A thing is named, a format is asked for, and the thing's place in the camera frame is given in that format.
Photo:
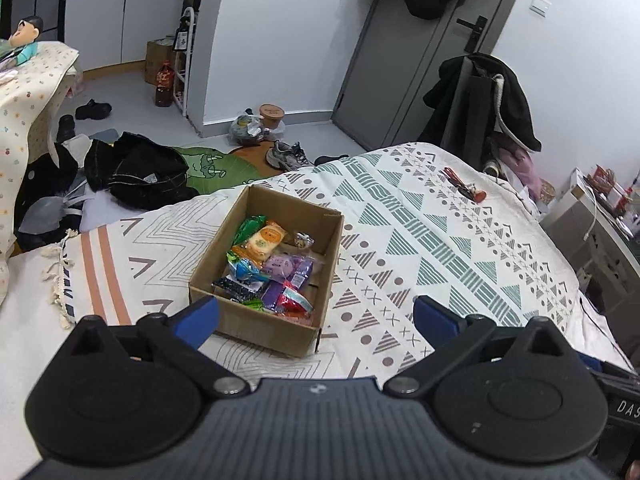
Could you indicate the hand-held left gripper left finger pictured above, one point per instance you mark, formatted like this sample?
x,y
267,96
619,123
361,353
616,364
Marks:
x,y
197,320

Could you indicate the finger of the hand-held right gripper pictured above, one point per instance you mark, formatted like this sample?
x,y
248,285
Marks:
x,y
589,361

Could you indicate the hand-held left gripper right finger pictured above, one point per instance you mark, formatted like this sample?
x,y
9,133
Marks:
x,y
435,320

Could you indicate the green snack packet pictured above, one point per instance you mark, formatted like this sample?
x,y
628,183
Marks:
x,y
252,226
252,305

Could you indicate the brown cardboard box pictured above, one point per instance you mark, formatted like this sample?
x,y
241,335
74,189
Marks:
x,y
260,332

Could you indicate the blue snack packet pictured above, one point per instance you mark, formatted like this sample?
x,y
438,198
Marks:
x,y
245,270

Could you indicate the green orange candy packet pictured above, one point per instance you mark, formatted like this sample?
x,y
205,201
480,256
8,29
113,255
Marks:
x,y
236,254

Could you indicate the red snack packet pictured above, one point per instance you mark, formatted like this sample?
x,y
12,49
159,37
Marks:
x,y
292,302

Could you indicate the lilac round snack packet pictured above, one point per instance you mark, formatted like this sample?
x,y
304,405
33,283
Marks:
x,y
279,264

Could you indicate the orange snack packet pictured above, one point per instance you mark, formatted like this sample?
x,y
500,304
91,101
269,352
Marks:
x,y
265,241

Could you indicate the purple snack packet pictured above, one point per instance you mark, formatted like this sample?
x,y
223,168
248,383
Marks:
x,y
302,272

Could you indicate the small silver snack packet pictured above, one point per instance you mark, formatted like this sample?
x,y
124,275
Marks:
x,y
302,240

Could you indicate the patterned blanket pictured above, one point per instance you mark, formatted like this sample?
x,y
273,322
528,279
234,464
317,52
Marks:
x,y
450,240

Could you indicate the key bunch with red tag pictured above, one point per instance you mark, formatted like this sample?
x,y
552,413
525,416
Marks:
x,y
467,187

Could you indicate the white desk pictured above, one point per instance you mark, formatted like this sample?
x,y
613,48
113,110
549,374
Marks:
x,y
575,220

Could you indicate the green dinosaur rug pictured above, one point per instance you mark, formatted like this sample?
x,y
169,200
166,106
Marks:
x,y
220,167

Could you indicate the black garment white stitching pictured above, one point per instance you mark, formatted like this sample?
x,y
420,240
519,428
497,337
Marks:
x,y
140,175

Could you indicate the woven basket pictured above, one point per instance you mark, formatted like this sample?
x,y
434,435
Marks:
x,y
547,192

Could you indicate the pink cloth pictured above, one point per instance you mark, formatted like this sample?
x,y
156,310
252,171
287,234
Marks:
x,y
525,170

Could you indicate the brown desk ornament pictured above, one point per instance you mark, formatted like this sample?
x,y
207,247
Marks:
x,y
607,182

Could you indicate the grey sneaker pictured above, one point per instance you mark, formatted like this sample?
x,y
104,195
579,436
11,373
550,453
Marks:
x,y
287,156

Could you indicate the black sock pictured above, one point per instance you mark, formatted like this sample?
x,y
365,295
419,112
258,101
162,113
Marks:
x,y
330,160

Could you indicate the plastic bag of trash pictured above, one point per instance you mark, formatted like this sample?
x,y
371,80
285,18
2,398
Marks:
x,y
245,130

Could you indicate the black clothes pile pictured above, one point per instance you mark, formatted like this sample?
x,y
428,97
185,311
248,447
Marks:
x,y
45,170

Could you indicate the paper noodle cup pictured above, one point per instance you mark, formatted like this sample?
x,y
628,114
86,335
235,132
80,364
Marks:
x,y
271,116

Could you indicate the white rack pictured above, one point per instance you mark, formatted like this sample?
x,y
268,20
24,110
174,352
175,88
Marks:
x,y
179,87

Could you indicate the black shoe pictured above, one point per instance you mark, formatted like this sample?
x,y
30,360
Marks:
x,y
65,127
92,109

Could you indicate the black jacket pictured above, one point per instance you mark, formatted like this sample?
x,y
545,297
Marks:
x,y
515,100

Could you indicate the dark bottle red label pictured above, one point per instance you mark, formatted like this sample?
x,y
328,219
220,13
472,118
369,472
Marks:
x,y
163,87

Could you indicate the grey door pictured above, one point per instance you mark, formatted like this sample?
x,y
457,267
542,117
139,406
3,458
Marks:
x,y
400,70

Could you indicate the floral tablecloth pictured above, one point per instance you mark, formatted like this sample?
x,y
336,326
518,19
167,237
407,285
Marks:
x,y
25,125

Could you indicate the brown cardboard carton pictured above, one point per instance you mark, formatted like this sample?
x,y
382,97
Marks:
x,y
156,60

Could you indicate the black spray bottle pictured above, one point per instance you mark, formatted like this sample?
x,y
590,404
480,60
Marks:
x,y
181,35

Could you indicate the white kitchen base cabinet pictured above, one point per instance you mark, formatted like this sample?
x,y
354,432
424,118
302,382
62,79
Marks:
x,y
115,25

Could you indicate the cartoon figurine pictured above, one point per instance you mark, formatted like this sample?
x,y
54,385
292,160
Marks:
x,y
25,35

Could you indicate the black framed glass door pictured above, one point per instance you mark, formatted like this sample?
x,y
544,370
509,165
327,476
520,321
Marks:
x,y
40,0

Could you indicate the white light switch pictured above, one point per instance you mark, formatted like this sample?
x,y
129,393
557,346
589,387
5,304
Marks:
x,y
540,6

